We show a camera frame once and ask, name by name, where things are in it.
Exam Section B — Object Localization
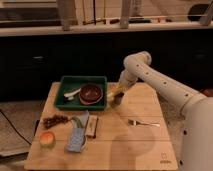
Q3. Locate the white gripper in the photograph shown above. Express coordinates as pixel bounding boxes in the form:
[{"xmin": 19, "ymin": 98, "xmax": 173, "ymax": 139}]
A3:
[{"xmin": 119, "ymin": 70, "xmax": 137, "ymax": 92}]

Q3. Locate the yellow banana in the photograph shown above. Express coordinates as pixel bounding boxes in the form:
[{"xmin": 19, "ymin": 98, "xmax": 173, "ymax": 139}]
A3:
[{"xmin": 107, "ymin": 85, "xmax": 123, "ymax": 99}]

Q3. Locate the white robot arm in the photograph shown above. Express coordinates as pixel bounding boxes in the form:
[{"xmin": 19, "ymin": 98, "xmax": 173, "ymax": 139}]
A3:
[{"xmin": 119, "ymin": 51, "xmax": 213, "ymax": 171}]

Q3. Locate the dark red bowl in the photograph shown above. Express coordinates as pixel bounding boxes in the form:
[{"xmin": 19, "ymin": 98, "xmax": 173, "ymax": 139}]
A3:
[{"xmin": 79, "ymin": 84, "xmax": 103, "ymax": 105}]

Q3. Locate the silver fork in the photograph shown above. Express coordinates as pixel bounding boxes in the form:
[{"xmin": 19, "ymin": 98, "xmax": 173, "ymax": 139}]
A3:
[{"xmin": 128, "ymin": 119, "xmax": 160, "ymax": 127}]

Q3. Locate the green plastic tray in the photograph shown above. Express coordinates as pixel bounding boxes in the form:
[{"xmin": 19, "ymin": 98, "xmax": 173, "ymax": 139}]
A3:
[{"xmin": 54, "ymin": 76, "xmax": 107, "ymax": 111}]

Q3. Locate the wooden block with dark edge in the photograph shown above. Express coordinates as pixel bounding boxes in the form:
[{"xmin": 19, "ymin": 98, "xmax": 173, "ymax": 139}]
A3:
[{"xmin": 85, "ymin": 115, "xmax": 98, "ymax": 137}]

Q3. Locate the blue sponge cloth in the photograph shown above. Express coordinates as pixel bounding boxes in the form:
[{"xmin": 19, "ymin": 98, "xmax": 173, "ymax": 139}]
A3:
[{"xmin": 66, "ymin": 128, "xmax": 86, "ymax": 153}]

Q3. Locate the dark grape bunch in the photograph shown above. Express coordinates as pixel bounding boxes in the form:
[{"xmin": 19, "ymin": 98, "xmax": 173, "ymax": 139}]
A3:
[{"xmin": 43, "ymin": 115, "xmax": 68, "ymax": 129}]

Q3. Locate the black cable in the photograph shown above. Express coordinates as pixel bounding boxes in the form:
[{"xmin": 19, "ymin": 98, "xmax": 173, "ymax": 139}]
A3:
[{"xmin": 0, "ymin": 109, "xmax": 33, "ymax": 146}]

